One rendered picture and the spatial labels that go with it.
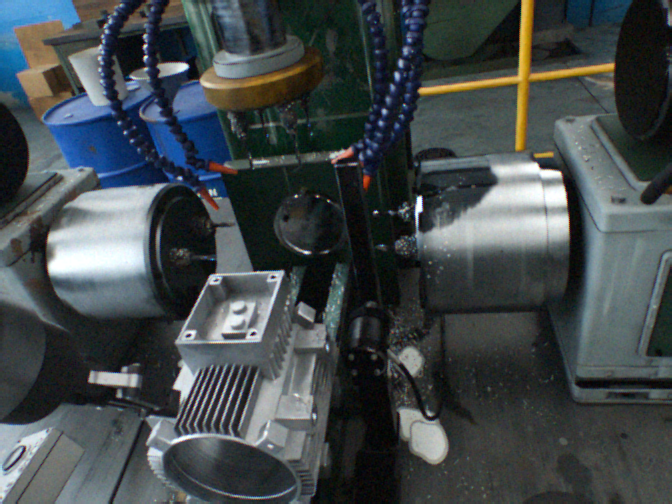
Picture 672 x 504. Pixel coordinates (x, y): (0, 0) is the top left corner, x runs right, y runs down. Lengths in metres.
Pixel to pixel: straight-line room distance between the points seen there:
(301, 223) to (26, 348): 0.65
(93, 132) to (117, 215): 1.81
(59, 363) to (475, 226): 0.51
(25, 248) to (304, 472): 0.61
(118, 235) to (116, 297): 0.10
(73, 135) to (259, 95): 2.09
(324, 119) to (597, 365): 0.62
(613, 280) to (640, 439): 0.26
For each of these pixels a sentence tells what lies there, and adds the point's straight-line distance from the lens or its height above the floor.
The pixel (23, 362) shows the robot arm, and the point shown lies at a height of 1.31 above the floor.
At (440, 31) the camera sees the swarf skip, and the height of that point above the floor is 0.42.
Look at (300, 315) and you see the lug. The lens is 0.64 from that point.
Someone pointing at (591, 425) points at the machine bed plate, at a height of 0.80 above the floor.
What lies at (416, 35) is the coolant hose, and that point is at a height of 1.36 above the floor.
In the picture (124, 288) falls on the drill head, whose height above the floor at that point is 1.06.
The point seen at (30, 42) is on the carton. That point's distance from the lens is 7.07.
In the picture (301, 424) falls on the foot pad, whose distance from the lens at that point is 0.56.
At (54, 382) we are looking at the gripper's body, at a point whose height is 1.27.
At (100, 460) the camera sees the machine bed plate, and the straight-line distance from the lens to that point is 1.01.
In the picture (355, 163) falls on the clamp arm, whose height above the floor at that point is 1.25.
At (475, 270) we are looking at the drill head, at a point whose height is 1.07.
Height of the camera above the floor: 1.51
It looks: 35 degrees down
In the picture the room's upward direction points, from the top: 12 degrees counter-clockwise
